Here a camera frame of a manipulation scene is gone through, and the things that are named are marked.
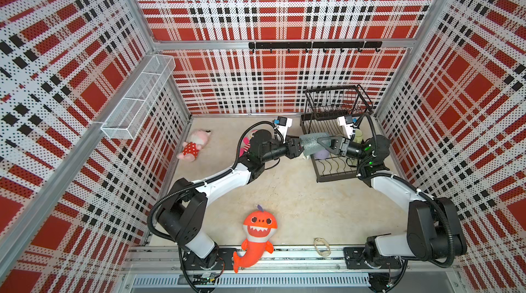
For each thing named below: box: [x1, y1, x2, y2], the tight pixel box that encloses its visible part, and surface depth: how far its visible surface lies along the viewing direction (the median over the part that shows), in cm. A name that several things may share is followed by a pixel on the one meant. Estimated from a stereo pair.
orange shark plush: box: [232, 204, 279, 274], surface depth 74 cm
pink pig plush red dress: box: [176, 129, 212, 163], surface depth 103 cm
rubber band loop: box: [313, 236, 332, 257], surface depth 78 cm
